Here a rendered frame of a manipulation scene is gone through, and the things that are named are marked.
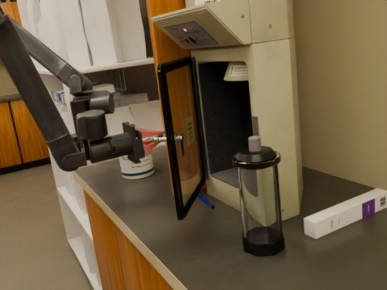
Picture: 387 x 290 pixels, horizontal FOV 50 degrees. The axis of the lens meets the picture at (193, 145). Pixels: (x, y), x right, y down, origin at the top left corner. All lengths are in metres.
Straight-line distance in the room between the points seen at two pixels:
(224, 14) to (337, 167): 0.75
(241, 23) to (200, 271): 0.57
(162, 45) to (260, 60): 0.39
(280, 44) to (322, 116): 0.50
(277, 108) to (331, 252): 0.36
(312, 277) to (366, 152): 0.59
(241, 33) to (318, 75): 0.55
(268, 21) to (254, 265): 0.57
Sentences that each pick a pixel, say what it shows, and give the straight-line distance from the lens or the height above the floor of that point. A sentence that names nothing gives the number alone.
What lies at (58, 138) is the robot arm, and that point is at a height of 1.25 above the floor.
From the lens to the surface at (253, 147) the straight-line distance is 0.93.
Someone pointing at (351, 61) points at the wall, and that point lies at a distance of 1.38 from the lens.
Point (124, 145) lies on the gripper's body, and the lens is 1.05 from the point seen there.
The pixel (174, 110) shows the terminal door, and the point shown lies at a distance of 1.06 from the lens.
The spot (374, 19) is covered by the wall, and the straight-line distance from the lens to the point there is 1.32.
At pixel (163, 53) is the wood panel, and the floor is 1.40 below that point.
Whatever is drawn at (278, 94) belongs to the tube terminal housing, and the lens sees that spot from 1.07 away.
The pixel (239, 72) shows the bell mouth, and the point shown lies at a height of 1.34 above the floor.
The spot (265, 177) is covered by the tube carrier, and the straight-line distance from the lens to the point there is 0.92.
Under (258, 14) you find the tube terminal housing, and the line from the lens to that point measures 1.03.
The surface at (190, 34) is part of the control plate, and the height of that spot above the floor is 1.45.
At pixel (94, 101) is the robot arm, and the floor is 1.29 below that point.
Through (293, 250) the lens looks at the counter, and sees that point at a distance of 1.02.
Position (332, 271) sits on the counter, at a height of 0.94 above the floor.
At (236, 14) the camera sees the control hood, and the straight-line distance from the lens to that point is 0.99.
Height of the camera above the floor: 1.44
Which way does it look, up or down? 14 degrees down
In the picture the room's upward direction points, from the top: 7 degrees counter-clockwise
